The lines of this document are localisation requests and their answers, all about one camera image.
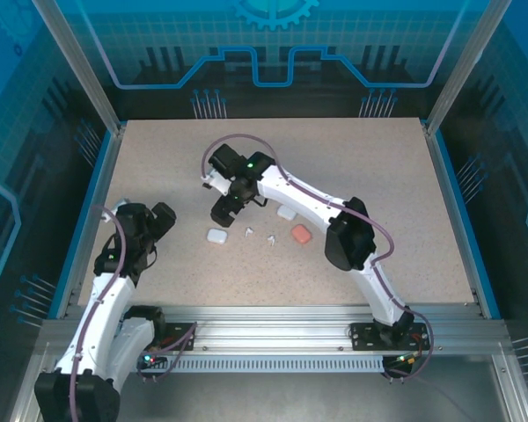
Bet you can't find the pink earbud charging case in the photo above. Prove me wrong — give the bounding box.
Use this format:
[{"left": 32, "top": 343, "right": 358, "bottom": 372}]
[{"left": 290, "top": 224, "right": 313, "bottom": 244}]

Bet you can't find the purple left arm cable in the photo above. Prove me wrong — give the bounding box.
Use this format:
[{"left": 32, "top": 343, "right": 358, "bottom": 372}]
[{"left": 68, "top": 204, "right": 199, "bottom": 422}]

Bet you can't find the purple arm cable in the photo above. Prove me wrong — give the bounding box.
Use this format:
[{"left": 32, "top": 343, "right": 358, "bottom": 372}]
[
  {"left": 68, "top": 204, "right": 199, "bottom": 422},
  {"left": 201, "top": 133, "right": 435, "bottom": 383}
]

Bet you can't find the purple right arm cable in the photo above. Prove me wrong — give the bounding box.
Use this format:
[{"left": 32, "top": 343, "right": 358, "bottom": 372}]
[{"left": 201, "top": 133, "right": 435, "bottom": 383}]

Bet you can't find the aluminium side rail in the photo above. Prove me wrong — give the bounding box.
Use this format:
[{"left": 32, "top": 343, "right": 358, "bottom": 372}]
[
  {"left": 424, "top": 127, "right": 502, "bottom": 320},
  {"left": 55, "top": 127, "right": 124, "bottom": 318}
]

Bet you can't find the long aluminium base rail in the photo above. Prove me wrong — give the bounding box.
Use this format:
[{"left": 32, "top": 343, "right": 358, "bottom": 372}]
[{"left": 39, "top": 302, "right": 507, "bottom": 357}]

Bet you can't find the aluminium frame post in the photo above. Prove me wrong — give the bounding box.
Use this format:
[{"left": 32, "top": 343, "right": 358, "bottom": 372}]
[
  {"left": 30, "top": 0, "right": 127, "bottom": 135},
  {"left": 424, "top": 0, "right": 514, "bottom": 135}
]

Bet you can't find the white slotted cable duct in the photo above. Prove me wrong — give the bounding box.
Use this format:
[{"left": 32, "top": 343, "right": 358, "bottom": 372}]
[{"left": 134, "top": 354, "right": 386, "bottom": 374}]

